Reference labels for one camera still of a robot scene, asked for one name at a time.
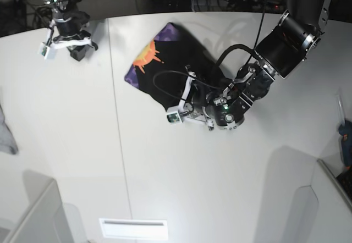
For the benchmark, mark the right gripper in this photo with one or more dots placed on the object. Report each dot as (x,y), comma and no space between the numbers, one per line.
(70,24)

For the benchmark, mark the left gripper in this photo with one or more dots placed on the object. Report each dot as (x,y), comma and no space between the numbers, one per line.
(210,108)

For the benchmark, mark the black T-shirt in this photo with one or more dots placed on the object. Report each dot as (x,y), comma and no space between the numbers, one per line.
(160,68)

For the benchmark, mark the grey cloth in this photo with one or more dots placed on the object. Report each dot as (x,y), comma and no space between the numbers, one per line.
(8,143)

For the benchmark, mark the blue glue gun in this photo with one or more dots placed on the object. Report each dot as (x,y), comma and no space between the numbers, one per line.
(344,130)

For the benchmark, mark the black keyboard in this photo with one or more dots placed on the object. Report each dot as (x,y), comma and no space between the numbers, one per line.
(345,180)

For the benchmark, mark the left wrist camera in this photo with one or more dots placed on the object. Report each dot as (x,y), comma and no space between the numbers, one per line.
(190,107)

